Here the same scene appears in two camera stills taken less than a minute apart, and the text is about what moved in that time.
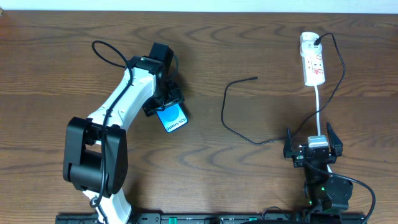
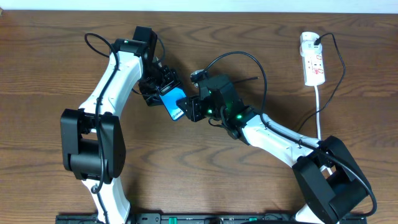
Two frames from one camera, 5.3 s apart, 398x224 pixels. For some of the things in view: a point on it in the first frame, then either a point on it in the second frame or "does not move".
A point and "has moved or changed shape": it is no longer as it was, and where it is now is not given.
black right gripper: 336,145 to 193,107
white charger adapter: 307,48 does not move
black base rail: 303,218 does not move
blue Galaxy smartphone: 173,117 has moved or changed shape
